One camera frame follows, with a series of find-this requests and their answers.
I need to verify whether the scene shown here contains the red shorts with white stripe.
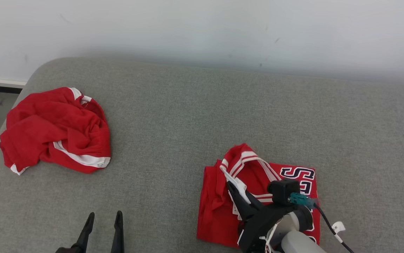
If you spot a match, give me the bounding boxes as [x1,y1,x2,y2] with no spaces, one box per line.
[0,87,111,176]

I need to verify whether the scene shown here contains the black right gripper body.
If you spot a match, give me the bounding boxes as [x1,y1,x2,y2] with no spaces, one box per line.
[237,205,314,253]

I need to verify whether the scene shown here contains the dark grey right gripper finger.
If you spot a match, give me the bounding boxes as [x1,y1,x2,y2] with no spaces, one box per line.
[246,192,264,212]
[227,181,259,220]

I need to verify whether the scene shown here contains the thin red white wires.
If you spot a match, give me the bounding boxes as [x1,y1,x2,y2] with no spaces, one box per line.
[258,221,280,253]

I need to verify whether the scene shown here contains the red T-shirt with white sleeves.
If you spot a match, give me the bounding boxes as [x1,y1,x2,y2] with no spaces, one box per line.
[197,143,320,251]

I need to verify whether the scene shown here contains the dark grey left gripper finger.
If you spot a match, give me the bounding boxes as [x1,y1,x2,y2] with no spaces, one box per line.
[110,210,125,253]
[76,212,96,252]

